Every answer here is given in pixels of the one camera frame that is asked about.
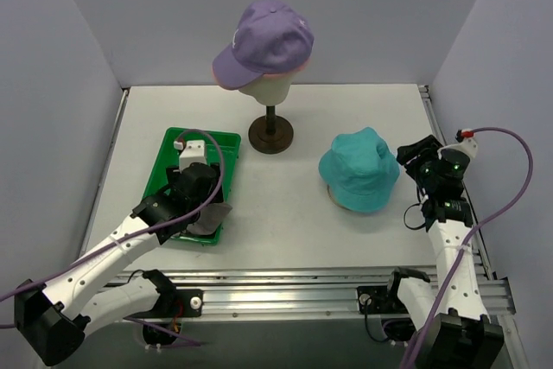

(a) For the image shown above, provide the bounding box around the grey cap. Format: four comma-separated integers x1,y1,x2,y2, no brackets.
181,202,232,237

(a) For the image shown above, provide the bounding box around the teal cap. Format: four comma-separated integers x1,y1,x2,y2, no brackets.
318,127,400,213

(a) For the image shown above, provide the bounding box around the pink baseball cap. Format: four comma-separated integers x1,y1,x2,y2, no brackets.
212,60,309,91

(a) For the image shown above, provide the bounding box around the purple baseball cap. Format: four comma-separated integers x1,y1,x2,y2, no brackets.
212,0,315,90

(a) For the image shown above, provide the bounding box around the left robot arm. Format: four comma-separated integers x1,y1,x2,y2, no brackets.
14,162,223,366

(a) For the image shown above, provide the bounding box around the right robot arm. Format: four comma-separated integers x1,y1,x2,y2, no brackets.
383,130,505,368

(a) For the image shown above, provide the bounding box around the green plastic tray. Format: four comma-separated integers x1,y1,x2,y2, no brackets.
142,126,242,246

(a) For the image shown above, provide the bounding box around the mannequin head stand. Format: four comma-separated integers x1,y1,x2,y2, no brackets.
238,73,296,155

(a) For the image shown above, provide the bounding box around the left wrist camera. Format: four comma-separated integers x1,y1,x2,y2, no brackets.
173,139,207,171

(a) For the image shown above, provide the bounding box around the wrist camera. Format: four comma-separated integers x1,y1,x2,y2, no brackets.
437,129,478,161
173,139,207,171

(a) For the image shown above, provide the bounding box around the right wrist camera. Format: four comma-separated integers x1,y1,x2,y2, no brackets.
437,129,478,161

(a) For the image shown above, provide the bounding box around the gold wire hat frame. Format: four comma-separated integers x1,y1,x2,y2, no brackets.
327,185,343,207

